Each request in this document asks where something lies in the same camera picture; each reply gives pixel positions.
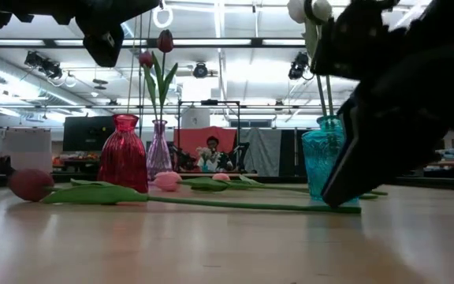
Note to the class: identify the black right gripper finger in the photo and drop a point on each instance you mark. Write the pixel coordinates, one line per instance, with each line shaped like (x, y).
(369, 150)

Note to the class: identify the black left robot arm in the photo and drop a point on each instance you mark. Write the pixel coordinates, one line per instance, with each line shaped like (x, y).
(34, 10)

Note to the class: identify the blue glass vase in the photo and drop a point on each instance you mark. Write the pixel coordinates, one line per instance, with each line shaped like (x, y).
(319, 158)

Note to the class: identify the red ribbed glass vase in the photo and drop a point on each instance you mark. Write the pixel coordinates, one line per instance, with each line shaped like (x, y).
(122, 158)

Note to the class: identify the pink glass vase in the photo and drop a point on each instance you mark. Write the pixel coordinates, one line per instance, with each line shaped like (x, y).
(159, 154)

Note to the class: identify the black overhead spotlight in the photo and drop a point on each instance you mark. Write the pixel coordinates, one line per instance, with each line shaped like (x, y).
(200, 70)
(38, 61)
(299, 65)

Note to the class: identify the grey backdrop cloth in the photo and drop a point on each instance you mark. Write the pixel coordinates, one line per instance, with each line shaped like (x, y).
(264, 152)

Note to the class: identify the black monitor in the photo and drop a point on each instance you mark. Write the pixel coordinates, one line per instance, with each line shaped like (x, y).
(87, 134)

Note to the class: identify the pink artificial tulip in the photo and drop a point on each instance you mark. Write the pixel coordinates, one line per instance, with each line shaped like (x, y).
(221, 177)
(168, 181)

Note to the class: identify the red backdrop cloth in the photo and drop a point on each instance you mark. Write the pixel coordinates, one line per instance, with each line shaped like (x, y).
(189, 140)

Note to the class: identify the person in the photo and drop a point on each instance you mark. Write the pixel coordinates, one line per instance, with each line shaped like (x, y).
(212, 143)

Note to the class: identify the white board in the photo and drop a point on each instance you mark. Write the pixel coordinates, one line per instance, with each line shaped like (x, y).
(18, 148)

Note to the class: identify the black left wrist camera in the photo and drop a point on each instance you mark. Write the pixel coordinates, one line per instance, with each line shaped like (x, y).
(101, 49)

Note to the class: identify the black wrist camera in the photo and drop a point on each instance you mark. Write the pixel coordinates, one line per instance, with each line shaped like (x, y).
(349, 43)
(101, 49)

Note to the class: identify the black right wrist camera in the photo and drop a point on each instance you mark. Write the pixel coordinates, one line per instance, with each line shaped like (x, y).
(349, 43)

